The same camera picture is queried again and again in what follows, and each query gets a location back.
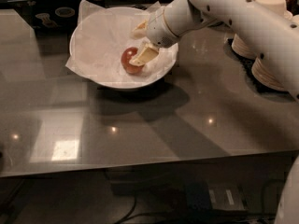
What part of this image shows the red apple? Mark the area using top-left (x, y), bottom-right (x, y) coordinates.
top-left (121, 47), bottom-right (143, 75)

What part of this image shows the white bowl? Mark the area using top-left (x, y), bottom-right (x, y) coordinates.
top-left (68, 6), bottom-right (179, 91)

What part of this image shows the dark box under table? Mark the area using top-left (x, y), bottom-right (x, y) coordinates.
top-left (184, 182), bottom-right (248, 215)

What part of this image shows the front stack of paper bowls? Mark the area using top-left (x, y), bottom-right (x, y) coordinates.
top-left (251, 58), bottom-right (286, 91)

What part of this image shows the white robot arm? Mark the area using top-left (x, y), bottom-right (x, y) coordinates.
top-left (130, 0), bottom-right (299, 99)

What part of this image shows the white paper liner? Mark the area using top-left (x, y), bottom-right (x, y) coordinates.
top-left (64, 0), bottom-right (177, 86)

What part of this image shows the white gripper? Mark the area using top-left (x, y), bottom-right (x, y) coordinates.
top-left (129, 7), bottom-right (179, 66)

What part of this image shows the black mat under stacks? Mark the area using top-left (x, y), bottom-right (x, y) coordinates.
top-left (227, 38), bottom-right (287, 93)

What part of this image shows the black cable on floor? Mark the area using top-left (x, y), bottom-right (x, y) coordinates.
top-left (113, 179), bottom-right (281, 224)

